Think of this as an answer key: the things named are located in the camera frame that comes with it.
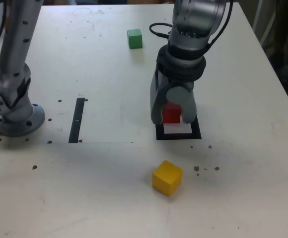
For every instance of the yellow cube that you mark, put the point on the yellow cube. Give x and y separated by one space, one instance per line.
166 178

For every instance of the black tape strip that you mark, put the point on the black tape strip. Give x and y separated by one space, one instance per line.
75 124

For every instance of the green cube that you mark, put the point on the green cube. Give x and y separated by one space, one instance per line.
135 39

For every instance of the red cube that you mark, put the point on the red cube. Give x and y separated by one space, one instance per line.
171 115

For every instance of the black tape square outline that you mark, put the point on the black tape square outline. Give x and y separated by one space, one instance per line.
196 134

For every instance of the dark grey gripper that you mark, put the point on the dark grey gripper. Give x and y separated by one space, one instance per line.
181 82

